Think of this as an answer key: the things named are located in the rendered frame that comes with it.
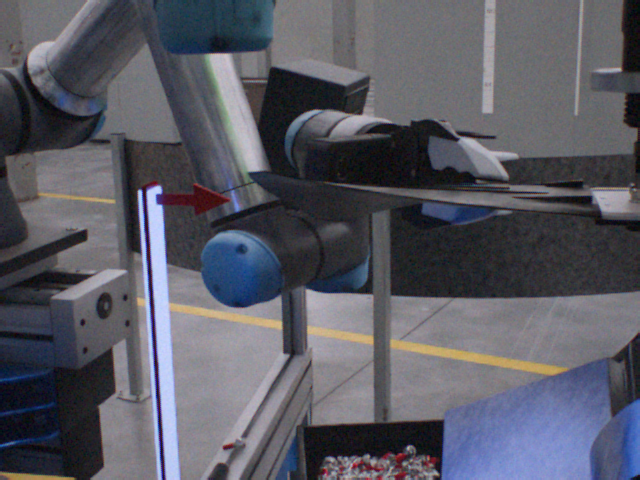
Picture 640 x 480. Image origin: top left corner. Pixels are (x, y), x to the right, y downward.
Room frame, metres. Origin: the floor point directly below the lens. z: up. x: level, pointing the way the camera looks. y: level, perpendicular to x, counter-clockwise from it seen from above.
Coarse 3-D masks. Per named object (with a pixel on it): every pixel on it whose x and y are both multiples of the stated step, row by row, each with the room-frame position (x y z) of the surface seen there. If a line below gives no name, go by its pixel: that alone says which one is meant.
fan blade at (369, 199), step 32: (288, 192) 0.63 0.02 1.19; (320, 192) 0.62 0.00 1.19; (352, 192) 0.54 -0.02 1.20; (384, 192) 0.54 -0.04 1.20; (416, 192) 0.55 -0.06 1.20; (448, 192) 0.57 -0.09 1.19; (480, 192) 0.58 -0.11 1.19; (512, 192) 0.58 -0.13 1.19; (544, 192) 0.58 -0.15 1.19; (576, 192) 0.59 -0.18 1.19
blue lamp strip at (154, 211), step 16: (160, 192) 0.65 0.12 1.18; (160, 208) 0.65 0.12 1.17; (160, 224) 0.65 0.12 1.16; (160, 240) 0.65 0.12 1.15; (160, 256) 0.65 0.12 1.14; (160, 272) 0.64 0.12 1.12; (160, 288) 0.64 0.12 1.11; (160, 304) 0.64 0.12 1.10; (160, 320) 0.64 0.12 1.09; (160, 336) 0.64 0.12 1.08; (160, 352) 0.64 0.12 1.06; (160, 368) 0.64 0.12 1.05; (160, 384) 0.64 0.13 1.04; (176, 432) 0.66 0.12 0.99; (176, 448) 0.65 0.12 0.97; (176, 464) 0.65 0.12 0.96
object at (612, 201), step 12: (600, 192) 0.62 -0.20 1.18; (612, 192) 0.62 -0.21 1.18; (624, 192) 0.62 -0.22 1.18; (600, 204) 0.58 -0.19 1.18; (612, 204) 0.57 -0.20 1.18; (624, 204) 0.57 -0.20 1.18; (636, 204) 0.57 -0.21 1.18; (612, 216) 0.54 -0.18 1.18; (624, 216) 0.54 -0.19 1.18; (636, 216) 0.54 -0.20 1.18
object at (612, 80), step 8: (592, 72) 0.58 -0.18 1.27; (600, 72) 0.57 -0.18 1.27; (608, 72) 0.57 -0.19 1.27; (616, 72) 0.56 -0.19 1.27; (624, 72) 0.56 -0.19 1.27; (632, 72) 0.56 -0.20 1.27; (592, 80) 0.58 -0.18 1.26; (600, 80) 0.57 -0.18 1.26; (608, 80) 0.56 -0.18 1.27; (616, 80) 0.56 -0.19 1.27; (624, 80) 0.55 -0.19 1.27; (632, 80) 0.55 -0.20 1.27; (592, 88) 0.58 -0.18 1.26; (600, 88) 0.57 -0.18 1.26; (608, 88) 0.56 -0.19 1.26; (616, 88) 0.56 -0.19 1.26; (624, 88) 0.55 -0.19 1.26; (632, 88) 0.55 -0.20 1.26
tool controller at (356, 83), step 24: (288, 72) 1.21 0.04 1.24; (312, 72) 1.25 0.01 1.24; (336, 72) 1.34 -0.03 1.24; (360, 72) 1.44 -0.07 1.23; (264, 96) 1.22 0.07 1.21; (288, 96) 1.21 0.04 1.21; (312, 96) 1.20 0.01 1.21; (336, 96) 1.20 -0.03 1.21; (360, 96) 1.35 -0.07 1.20; (264, 120) 1.22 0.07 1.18; (288, 120) 1.21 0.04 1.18; (264, 144) 1.22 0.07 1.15; (288, 168) 1.21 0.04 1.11
